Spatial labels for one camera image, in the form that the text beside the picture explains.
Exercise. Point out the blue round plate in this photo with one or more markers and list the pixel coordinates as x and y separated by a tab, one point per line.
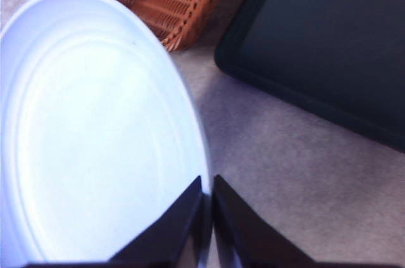
95	128

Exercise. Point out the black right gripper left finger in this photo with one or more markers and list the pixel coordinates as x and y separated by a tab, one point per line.
164	233

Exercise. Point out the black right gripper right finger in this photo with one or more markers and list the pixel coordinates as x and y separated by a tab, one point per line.
250	236

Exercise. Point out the black rectangular tray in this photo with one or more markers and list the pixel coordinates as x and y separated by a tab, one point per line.
322	46

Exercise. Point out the brown wicker basket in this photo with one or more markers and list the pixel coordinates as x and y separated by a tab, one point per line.
180	11

